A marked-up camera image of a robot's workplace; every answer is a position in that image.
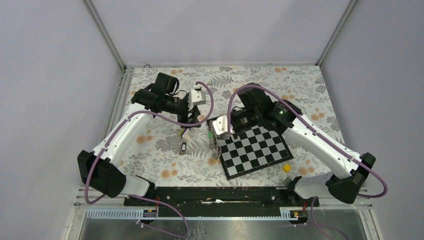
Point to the small yellow cube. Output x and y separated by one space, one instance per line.
286 168

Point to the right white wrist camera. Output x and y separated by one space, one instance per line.
221 127

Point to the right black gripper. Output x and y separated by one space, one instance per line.
234 112

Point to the metal keyring disc with rings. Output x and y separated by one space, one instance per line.
214 146

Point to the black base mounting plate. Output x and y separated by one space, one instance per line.
222 199

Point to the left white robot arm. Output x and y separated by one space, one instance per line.
99 168

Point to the black key tag with key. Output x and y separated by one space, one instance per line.
183 148

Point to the floral patterned table mat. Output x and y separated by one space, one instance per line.
154 154

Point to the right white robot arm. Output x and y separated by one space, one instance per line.
349 169

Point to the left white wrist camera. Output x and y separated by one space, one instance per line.
196 96

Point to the black white chessboard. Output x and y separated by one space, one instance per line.
254 155

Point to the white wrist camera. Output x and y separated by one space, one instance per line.
196 96
221 127

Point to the green purple white toy bricks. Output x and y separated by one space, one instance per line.
185 134

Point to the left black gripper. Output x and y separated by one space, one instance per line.
193 117

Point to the white slotted cable duct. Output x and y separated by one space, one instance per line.
274 214

